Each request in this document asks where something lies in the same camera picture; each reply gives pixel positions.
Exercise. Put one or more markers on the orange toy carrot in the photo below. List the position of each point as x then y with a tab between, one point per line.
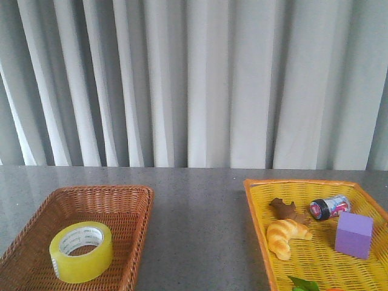
303	285

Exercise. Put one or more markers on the yellow woven basket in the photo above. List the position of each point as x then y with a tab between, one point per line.
316	260

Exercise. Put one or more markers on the purple foam block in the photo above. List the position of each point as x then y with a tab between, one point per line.
354	235

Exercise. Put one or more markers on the yellow tape roll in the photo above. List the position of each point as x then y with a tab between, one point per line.
81	252

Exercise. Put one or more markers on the toy croissant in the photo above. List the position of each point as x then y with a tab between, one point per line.
280	232

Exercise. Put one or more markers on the brown wicker basket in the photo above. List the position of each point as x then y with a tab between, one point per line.
125	210

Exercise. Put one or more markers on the grey pleated curtain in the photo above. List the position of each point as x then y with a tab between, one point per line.
237	84

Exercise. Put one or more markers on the small lying jar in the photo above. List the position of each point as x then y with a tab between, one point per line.
324	209

